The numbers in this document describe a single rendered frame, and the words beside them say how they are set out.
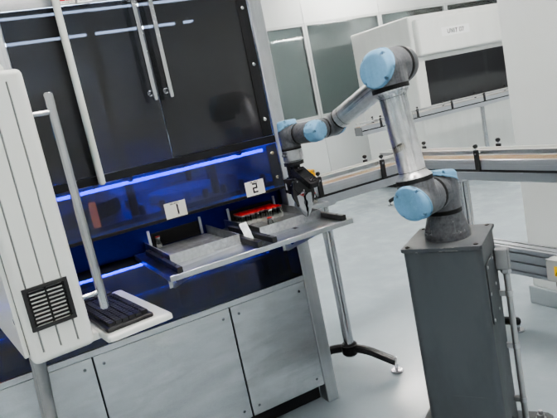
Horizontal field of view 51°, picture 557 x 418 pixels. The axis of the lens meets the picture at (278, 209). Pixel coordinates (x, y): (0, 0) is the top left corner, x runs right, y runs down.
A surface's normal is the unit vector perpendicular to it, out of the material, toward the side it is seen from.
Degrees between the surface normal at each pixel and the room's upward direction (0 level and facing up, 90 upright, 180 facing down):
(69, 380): 90
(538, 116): 90
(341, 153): 90
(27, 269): 90
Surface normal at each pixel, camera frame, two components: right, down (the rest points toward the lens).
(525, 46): -0.87, 0.26
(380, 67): -0.70, 0.14
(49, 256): 0.56, 0.04
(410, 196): -0.63, 0.39
